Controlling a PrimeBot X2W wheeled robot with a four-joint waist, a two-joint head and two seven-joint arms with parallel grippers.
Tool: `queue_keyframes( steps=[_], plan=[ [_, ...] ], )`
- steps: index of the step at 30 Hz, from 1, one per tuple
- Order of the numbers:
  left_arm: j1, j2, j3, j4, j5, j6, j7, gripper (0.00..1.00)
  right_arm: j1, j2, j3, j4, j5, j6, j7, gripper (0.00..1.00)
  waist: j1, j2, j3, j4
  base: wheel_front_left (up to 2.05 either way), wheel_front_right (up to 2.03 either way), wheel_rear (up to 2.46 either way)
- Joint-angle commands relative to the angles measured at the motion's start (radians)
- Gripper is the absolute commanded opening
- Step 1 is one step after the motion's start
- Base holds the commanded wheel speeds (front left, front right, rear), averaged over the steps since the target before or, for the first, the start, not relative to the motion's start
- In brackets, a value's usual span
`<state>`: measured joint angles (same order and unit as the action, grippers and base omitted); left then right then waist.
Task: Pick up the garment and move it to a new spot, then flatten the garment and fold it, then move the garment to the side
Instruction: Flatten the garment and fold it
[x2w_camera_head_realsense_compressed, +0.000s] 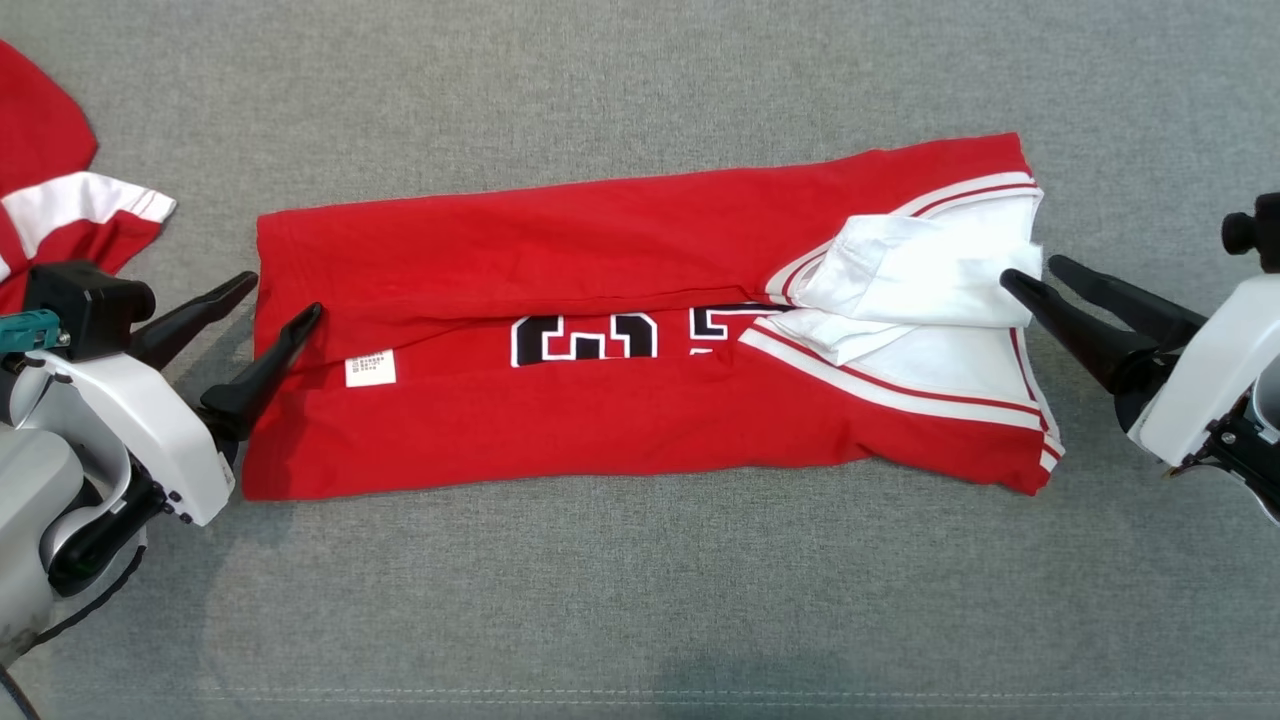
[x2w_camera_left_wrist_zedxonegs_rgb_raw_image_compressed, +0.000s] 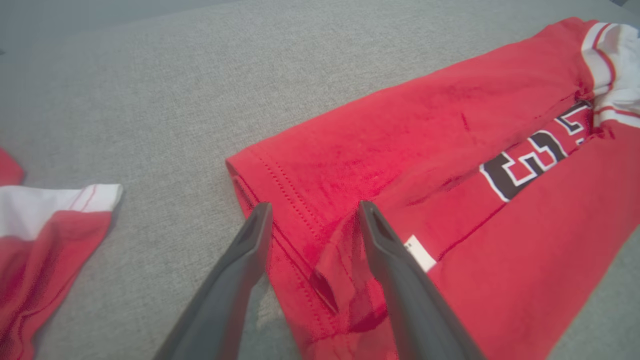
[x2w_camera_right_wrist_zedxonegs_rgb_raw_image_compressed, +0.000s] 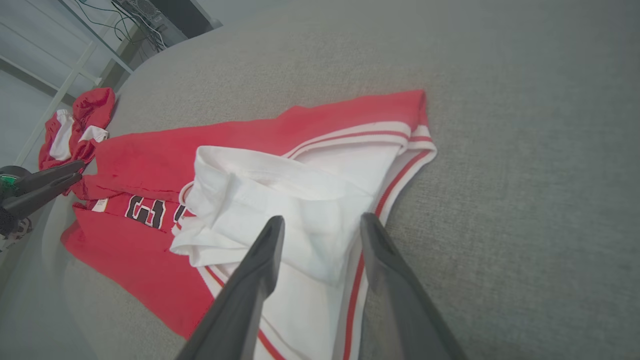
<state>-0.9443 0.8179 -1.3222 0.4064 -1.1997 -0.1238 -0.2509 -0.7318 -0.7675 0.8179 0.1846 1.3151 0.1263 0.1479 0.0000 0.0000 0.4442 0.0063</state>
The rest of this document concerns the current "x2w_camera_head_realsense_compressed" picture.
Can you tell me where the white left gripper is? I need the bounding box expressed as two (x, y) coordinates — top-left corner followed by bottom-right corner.
(38, 270), (324, 596)

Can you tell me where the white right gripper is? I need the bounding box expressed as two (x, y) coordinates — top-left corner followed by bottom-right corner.
(999, 254), (1280, 526)

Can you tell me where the red shorts white side stripe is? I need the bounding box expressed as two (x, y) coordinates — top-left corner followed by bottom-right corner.
(0, 40), (178, 313)

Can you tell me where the red Bulls basketball jersey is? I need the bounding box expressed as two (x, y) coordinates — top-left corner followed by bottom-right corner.
(242, 132), (1066, 501)

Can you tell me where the teal camera cable connector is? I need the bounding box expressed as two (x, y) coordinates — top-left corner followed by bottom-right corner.
(0, 309), (71, 353)

